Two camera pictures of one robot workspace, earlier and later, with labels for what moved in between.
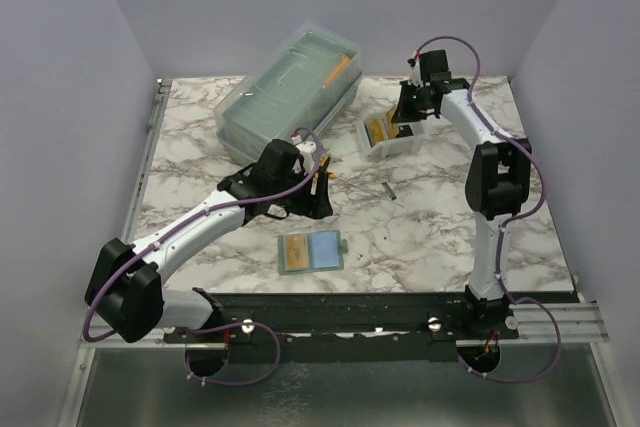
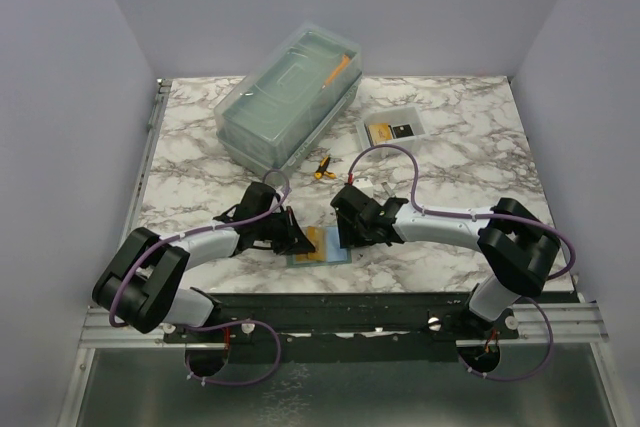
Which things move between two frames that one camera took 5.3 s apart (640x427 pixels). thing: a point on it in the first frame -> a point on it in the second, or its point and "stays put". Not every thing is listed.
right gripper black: x=403 y=114 -> x=348 y=236
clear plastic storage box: x=303 y=82 stays put
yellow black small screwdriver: x=324 y=164 stays put
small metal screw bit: x=388 y=190 stays put
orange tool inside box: x=337 y=71 stays put
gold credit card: x=392 y=128 -> x=316 y=235
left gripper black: x=315 y=206 -> x=294 y=240
